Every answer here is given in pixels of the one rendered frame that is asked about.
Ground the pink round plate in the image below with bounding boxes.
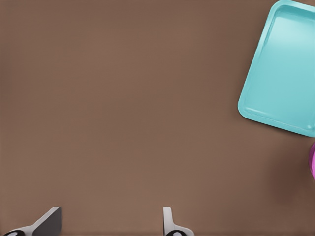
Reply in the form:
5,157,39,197
308,142,315,180

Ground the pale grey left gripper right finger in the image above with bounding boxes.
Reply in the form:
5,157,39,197
162,206,194,236

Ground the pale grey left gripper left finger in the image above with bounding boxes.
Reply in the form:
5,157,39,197
1,206,62,236

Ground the turquoise rectangular tray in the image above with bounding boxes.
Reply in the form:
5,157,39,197
237,0,315,138

